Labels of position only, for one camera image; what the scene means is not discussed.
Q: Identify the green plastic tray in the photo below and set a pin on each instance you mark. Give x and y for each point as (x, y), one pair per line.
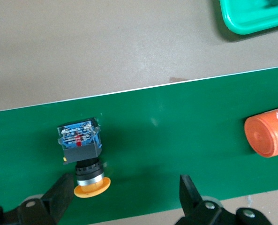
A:
(251, 16)

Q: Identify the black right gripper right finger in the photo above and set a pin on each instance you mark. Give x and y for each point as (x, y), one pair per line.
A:
(199, 213)

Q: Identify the green conveyor belt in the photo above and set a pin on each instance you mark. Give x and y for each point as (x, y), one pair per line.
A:
(176, 140)

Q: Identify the yellow push button switch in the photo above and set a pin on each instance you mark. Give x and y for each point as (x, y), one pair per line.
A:
(81, 143)

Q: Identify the orange cylindrical battery cell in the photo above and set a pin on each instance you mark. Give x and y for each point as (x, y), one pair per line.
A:
(270, 136)

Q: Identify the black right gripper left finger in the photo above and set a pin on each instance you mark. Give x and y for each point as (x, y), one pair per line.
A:
(47, 208)

